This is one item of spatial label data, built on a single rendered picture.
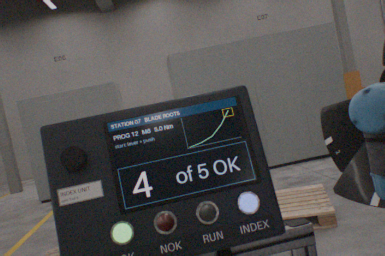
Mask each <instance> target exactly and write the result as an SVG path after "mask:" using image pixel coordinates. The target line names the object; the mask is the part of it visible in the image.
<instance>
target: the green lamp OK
mask: <svg viewBox="0 0 385 256"><path fill-rule="evenodd" d="M134 234H135V231H134V228H133V226H132V225H131V224H130V223H129V222H126V221H120V222H118V223H116V224H115V225H114V226H113V227H112V230H111V238H112V240H113V241H114V242H115V243H116V244H118V245H127V244H128V243H130V242H131V241H132V239H133V238H134Z"/></svg>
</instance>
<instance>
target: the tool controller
mask: <svg viewBox="0 0 385 256"><path fill-rule="evenodd" d="M40 137H41V142H42V149H43V155H44V160H45V167H46V174H47V178H48V185H49V192H50V196H51V204H52V211H53V215H54V222H55V229H56V233H57V240H58V247H59V252H60V256H200V255H205V254H209V253H212V252H218V256H233V255H232V251H231V248H233V247H236V246H241V245H245V244H248V243H253V242H257V241H260V240H265V239H269V238H272V237H277V236H281V235H283V234H284V233H285V231H286V228H285V224H284V221H283V217H282V213H281V210H280V208H279V204H278V201H277V197H276V193H275V190H274V186H273V182H272V179H271V175H270V171H269V168H268V164H267V161H266V157H265V153H264V150H263V146H262V141H261V139H260V134H259V131H258V128H257V124H256V120H255V117H254V113H253V108H252V105H251V101H250V98H249V95H248V91H247V88H246V87H245V86H244V85H240V86H236V87H231V88H225V89H222V90H216V91H211V92H207V93H201V94H196V95H193V96H187V97H181V98H178V99H172V100H167V101H163V102H158V103H152V104H148V105H143V106H137V107H134V108H128V109H122V110H119V111H113V112H107V113H104V114H99V115H93V116H89V117H84V118H78V119H74V120H69V121H63V122H60V123H54V124H48V125H44V126H42V127H41V128H40ZM152 160H158V162H159V167H160V170H161V175H162V181H163V184H164V189H165V194H166V197H167V200H166V201H162V202H158V203H154V204H149V205H146V206H141V207H139V208H135V209H130V210H124V206H123V200H122V195H121V191H120V185H119V179H118V175H117V170H116V168H121V167H125V166H130V165H135V164H139V163H144V162H149V161H152ZM243 192H252V193H254V194H255V195H256V196H257V197H258V199H259V208H258V210H257V211H256V212H255V213H253V214H251V215H245V214H243V213H241V211H240V210H239V208H238V206H237V203H236V202H237V198H238V196H239V195H240V194H242V193H243ZM203 201H212V202H213V203H215V204H216V205H217V207H218V209H219V216H218V218H217V220H216V221H215V222H213V223H211V224H204V223H202V222H200V221H199V220H198V218H197V215H196V210H197V207H198V205H199V204H200V203H201V202H203ZM164 210H168V211H170V212H172V213H174V214H175V216H176V218H177V227H176V229H175V230H174V231H173V232H172V233H171V234H168V235H163V234H160V233H158V232H157V231H156V229H155V226H154V219H155V216H156V215H157V214H158V213H159V212H161V211H164ZM120 221H126V222H129V223H130V224H131V225H132V226H133V228H134V231H135V234H134V238H133V239H132V241H131V242H130V243H128V244H127V245H118V244H116V243H115V242H114V241H113V240H112V238H111V230H112V227H113V226H114V225H115V224H116V223H118V222H120Z"/></svg>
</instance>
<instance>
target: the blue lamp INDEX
mask: <svg viewBox="0 0 385 256"><path fill-rule="evenodd" d="M236 203H237V206H238V208H239V210H240V211H241V213H243V214H245V215H251V214H253V213H255V212H256V211H257V210H258V208H259V199H258V197H257V196H256V195H255V194H254V193H252V192H243V193H242V194H240V195H239V196H238V198H237V202H236Z"/></svg>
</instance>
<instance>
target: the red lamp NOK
mask: <svg viewBox="0 0 385 256"><path fill-rule="evenodd" d="M154 226H155V229H156V231H157V232H158V233H160V234H163V235H168V234H171V233H172V232H173V231H174V230H175V229H176V227H177V218H176V216H175V214H174V213H172V212H170V211H168V210H164V211H161V212H159V213H158V214H157V215H156V216H155V219H154Z"/></svg>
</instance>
